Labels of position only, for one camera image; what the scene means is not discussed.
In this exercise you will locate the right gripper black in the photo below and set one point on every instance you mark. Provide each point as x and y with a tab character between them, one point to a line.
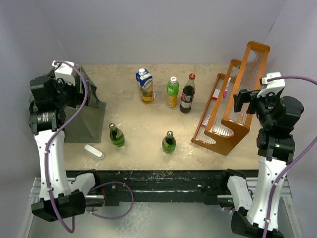
245	95

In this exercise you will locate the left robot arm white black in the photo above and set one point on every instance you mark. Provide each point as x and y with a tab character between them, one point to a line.
58	198

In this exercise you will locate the right green glass bottle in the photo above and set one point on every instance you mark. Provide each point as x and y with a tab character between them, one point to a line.
169	142

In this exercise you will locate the orange wooden rack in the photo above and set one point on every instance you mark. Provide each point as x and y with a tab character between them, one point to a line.
227	128

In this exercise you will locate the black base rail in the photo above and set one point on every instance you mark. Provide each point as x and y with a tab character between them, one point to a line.
169	186

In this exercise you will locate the blue juice carton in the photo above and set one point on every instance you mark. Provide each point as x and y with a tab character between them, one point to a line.
145	80

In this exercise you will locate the green orange juice bottle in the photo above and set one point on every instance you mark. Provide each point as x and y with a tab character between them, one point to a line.
172	89

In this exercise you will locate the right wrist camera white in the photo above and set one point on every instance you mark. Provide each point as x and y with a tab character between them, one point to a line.
272	83

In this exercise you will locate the pink white marker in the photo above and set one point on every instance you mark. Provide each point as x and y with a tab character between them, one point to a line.
226	89

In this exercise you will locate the white red label card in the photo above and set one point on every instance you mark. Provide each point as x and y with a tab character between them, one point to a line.
206	120

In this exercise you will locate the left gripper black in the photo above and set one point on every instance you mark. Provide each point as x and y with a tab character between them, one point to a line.
78	97

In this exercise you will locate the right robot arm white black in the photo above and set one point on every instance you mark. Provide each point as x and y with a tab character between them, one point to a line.
256	216

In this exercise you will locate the left green glass bottle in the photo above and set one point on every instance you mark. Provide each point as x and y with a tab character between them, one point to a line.
116	135

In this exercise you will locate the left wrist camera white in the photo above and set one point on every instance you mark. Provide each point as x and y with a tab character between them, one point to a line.
65	72

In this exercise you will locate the green glass bottle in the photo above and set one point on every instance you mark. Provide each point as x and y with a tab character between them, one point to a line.
169	142
116	135

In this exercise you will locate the red white small box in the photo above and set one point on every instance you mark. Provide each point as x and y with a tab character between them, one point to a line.
215	94

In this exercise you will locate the white flat bar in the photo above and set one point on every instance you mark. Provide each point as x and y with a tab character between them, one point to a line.
95	152

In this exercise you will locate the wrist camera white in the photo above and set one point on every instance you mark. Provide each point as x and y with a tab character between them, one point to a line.
272	83
65	72

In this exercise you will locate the cola glass bottle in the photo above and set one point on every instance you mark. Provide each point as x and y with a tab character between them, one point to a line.
188	94

